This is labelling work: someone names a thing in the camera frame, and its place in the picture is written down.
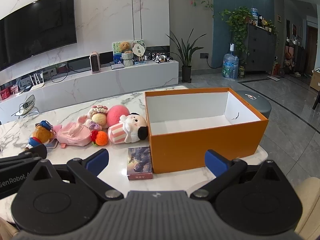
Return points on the black television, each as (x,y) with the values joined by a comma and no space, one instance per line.
(37,32)

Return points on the brown teddy bear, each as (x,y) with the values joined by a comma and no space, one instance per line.
(124,47)

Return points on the white marble tv cabinet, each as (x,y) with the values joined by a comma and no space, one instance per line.
(100,85)

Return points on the blue water jug with pump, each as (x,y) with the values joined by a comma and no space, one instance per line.
(230,67)

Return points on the brown cardboard carton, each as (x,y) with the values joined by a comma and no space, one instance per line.
(315,80)

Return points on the pink fluffy plush fruit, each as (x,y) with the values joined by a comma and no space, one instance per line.
(117,115)

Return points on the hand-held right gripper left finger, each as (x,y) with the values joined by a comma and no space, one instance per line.
(97,159)

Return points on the dark grey drawer cabinet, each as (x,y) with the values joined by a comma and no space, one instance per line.
(260,50)

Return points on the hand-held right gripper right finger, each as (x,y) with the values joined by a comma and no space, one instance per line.
(215,162)

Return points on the white floor scale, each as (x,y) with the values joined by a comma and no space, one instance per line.
(273,78)

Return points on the flat white media box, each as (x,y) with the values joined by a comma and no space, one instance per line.
(117,66)

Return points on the round paper fan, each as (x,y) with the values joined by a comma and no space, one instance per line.
(138,48)

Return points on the grey round stool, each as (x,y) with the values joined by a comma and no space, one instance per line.
(260,103)

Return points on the white desk fan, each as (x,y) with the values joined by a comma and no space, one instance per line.
(26,106)

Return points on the pink cloth pouch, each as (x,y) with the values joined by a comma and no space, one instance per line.
(57,128)

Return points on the crochet doll with flower hat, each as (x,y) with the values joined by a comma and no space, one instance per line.
(96,116)

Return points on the potted long leaf plant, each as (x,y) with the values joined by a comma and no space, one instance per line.
(186,55)

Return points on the trailing pothos plant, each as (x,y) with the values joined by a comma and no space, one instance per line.
(237,25)

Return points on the black white toy car set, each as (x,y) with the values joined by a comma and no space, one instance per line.
(160,57)

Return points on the red crochet flower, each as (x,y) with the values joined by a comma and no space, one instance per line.
(93,135)

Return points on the orange crochet fruit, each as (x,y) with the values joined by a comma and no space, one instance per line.
(102,139)

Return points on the picture printed card box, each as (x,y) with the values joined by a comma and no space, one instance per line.
(139,162)

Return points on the small wall frame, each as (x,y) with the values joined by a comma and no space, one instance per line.
(279,18)

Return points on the red gift boxes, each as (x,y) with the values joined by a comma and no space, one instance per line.
(8,92)

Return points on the pink white heater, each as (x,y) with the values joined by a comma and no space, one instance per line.
(95,62)

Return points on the orange cardboard box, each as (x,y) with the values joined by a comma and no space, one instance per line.
(200,150)

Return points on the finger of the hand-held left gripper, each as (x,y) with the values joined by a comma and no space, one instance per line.
(20,163)
(37,151)

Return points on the pink striped plush doll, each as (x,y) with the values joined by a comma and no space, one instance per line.
(125,130)

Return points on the dark wall socket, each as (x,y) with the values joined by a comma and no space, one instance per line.
(204,55)

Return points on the beige chair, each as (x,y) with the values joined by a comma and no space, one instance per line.
(308,205)

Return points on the white wifi router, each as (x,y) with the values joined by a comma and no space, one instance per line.
(37,85)

